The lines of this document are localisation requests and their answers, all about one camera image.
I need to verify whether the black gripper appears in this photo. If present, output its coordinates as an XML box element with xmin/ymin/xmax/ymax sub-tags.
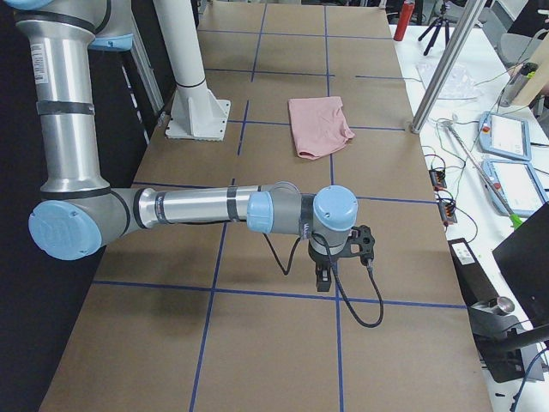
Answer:
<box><xmin>308</xmin><ymin>245</ymin><xmax>340</xmax><ymax>293</ymax></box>

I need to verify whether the pink Snoopy t-shirt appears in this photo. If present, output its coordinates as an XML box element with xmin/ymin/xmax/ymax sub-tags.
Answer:
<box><xmin>288</xmin><ymin>96</ymin><xmax>355</xmax><ymax>160</ymax></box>

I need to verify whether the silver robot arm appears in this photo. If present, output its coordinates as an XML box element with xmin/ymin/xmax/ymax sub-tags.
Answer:
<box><xmin>11</xmin><ymin>1</ymin><xmax>361</xmax><ymax>292</ymax></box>

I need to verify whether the lower orange electronics board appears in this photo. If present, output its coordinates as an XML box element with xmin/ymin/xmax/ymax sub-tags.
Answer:
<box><xmin>437</xmin><ymin>198</ymin><xmax>457</xmax><ymax>227</ymax></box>

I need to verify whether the orange electronics board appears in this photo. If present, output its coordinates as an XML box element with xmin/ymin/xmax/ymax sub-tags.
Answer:
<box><xmin>428</xmin><ymin>169</ymin><xmax>447</xmax><ymax>191</ymax></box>
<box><xmin>437</xmin><ymin>198</ymin><xmax>457</xmax><ymax>227</ymax></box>

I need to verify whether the upper orange electronics board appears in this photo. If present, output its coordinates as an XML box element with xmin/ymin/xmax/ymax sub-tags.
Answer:
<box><xmin>428</xmin><ymin>169</ymin><xmax>447</xmax><ymax>191</ymax></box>

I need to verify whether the black box white label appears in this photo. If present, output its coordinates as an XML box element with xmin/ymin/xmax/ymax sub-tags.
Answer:
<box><xmin>448</xmin><ymin>238</ymin><xmax>498</xmax><ymax>306</ymax></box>

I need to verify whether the black desk clamp stand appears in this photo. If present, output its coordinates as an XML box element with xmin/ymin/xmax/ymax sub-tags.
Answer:
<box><xmin>468</xmin><ymin>296</ymin><xmax>548</xmax><ymax>383</ymax></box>

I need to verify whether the metal rod green tip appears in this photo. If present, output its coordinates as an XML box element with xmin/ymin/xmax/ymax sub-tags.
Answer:
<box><xmin>441</xmin><ymin>120</ymin><xmax>522</xmax><ymax>229</ymax></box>

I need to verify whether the black monitor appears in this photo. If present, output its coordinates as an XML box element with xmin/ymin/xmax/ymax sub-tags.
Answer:
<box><xmin>492</xmin><ymin>204</ymin><xmax>548</xmax><ymax>326</ymax></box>

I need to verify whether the lower teach pendant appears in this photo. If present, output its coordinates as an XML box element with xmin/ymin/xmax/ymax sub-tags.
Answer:
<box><xmin>481</xmin><ymin>159</ymin><xmax>548</xmax><ymax>218</ymax></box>

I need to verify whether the teach pendant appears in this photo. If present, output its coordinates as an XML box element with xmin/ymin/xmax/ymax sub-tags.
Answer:
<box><xmin>481</xmin><ymin>159</ymin><xmax>548</xmax><ymax>218</ymax></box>
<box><xmin>479</xmin><ymin>112</ymin><xmax>532</xmax><ymax>161</ymax></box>

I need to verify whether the upper teach pendant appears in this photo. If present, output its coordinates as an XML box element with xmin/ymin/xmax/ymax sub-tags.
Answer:
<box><xmin>479</xmin><ymin>112</ymin><xmax>532</xmax><ymax>161</ymax></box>

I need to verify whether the clear plastic bag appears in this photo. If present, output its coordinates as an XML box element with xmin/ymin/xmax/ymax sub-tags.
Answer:
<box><xmin>416</xmin><ymin>63</ymin><xmax>481</xmax><ymax>100</ymax></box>

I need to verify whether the red bottle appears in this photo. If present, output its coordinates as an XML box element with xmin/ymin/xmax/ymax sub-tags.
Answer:
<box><xmin>393</xmin><ymin>0</ymin><xmax>415</xmax><ymax>42</ymax></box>

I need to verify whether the grey water bottle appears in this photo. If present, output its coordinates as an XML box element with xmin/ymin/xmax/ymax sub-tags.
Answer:
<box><xmin>500</xmin><ymin>62</ymin><xmax>539</xmax><ymax>107</ymax></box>

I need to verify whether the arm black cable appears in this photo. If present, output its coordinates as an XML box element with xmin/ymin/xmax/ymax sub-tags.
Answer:
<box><xmin>261</xmin><ymin>233</ymin><xmax>384</xmax><ymax>329</ymax></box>

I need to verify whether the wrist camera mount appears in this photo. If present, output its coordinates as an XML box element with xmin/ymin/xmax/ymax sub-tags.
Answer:
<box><xmin>345</xmin><ymin>225</ymin><xmax>375</xmax><ymax>267</ymax></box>

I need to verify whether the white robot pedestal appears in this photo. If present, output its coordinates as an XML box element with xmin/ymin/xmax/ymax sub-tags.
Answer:
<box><xmin>154</xmin><ymin>0</ymin><xmax>231</xmax><ymax>141</ymax></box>

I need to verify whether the black camera tripod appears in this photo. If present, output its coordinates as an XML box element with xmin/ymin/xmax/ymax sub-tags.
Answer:
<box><xmin>418</xmin><ymin>1</ymin><xmax>450</xmax><ymax>56</ymax></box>

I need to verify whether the aluminium frame post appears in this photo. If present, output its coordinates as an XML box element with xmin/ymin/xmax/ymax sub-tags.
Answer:
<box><xmin>410</xmin><ymin>0</ymin><xmax>486</xmax><ymax>134</ymax></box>

